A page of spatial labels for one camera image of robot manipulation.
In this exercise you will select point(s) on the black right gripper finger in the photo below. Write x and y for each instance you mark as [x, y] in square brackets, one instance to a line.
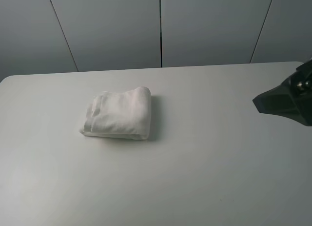
[278, 101]

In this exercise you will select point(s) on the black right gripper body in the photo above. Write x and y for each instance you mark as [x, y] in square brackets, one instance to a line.
[298, 89]

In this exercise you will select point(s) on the white towel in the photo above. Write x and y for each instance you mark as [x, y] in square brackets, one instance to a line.
[125, 115]

